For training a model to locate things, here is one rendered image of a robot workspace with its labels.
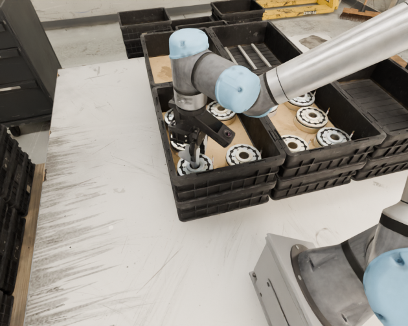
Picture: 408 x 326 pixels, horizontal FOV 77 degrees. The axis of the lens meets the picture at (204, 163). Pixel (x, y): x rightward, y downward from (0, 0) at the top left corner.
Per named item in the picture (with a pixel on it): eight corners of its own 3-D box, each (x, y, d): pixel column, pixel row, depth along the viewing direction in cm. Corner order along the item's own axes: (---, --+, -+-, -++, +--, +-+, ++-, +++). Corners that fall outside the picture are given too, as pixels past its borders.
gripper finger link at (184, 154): (180, 162, 75) (181, 137, 69) (199, 169, 74) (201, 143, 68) (175, 169, 73) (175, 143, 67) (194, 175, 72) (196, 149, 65)
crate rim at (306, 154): (385, 143, 71) (390, 136, 69) (286, 163, 66) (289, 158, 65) (311, 68, 96) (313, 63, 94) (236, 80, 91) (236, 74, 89)
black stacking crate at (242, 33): (303, 90, 103) (312, 64, 95) (234, 101, 99) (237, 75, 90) (264, 45, 128) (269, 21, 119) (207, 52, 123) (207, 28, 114)
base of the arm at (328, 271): (355, 321, 52) (405, 303, 48) (337, 347, 40) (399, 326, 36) (312, 250, 60) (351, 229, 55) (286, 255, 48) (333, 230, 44)
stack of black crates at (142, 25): (170, 57, 252) (164, 6, 217) (176, 72, 234) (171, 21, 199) (129, 63, 245) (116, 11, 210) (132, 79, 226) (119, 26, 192)
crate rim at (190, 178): (286, 163, 66) (289, 158, 64) (173, 187, 62) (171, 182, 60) (236, 80, 91) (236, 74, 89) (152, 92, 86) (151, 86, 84)
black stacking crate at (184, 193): (277, 184, 74) (287, 158, 65) (177, 207, 69) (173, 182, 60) (233, 102, 98) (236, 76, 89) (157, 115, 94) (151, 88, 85)
